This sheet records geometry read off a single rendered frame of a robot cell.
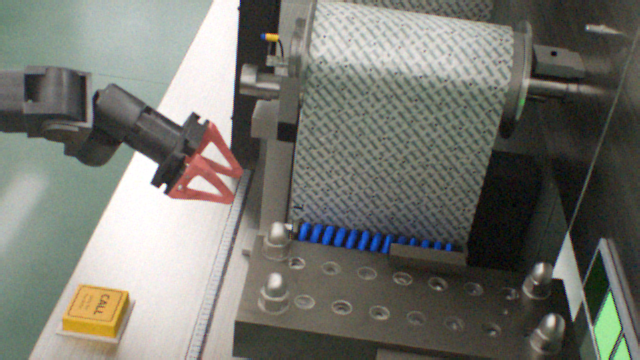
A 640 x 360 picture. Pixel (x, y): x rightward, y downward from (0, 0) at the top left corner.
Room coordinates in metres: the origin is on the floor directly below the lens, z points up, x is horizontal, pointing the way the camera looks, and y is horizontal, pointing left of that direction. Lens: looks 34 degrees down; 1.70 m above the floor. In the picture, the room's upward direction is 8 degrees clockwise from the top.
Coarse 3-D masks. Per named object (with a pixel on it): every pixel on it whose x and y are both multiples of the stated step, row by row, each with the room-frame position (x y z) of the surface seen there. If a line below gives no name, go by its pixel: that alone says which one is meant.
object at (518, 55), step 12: (516, 36) 0.94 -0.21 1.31; (516, 48) 0.92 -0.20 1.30; (516, 60) 0.91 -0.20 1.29; (300, 72) 0.89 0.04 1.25; (516, 72) 0.90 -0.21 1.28; (300, 84) 0.89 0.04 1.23; (516, 84) 0.89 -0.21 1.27; (516, 96) 0.89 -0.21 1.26; (504, 108) 0.89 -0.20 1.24; (504, 120) 0.90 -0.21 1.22
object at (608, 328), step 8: (608, 296) 0.61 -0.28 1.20; (608, 304) 0.60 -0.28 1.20; (608, 312) 0.59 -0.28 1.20; (600, 320) 0.60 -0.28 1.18; (608, 320) 0.59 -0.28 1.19; (616, 320) 0.57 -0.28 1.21; (600, 328) 0.60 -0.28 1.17; (608, 328) 0.58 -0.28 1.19; (616, 328) 0.57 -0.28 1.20; (600, 336) 0.59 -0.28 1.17; (608, 336) 0.57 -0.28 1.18; (616, 336) 0.56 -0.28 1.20; (600, 344) 0.58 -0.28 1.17; (608, 344) 0.57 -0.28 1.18; (600, 352) 0.58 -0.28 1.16; (608, 352) 0.56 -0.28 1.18
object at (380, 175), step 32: (320, 128) 0.88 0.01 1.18; (352, 128) 0.88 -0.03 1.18; (384, 128) 0.88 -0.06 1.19; (416, 128) 0.88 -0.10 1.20; (448, 128) 0.88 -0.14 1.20; (320, 160) 0.88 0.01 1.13; (352, 160) 0.88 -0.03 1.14; (384, 160) 0.88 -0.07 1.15; (416, 160) 0.88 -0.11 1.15; (448, 160) 0.88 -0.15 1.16; (480, 160) 0.88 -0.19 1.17; (320, 192) 0.88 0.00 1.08; (352, 192) 0.88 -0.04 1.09; (384, 192) 0.88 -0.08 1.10; (416, 192) 0.88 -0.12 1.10; (448, 192) 0.88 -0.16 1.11; (352, 224) 0.88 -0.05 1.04; (384, 224) 0.88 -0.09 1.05; (416, 224) 0.88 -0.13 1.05; (448, 224) 0.88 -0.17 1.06
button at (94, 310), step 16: (80, 288) 0.81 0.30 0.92; (96, 288) 0.82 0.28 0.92; (112, 288) 0.82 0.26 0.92; (80, 304) 0.78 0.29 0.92; (96, 304) 0.79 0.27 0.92; (112, 304) 0.79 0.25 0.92; (128, 304) 0.81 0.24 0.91; (64, 320) 0.75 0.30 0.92; (80, 320) 0.75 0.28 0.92; (96, 320) 0.76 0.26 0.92; (112, 320) 0.76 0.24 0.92; (112, 336) 0.75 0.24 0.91
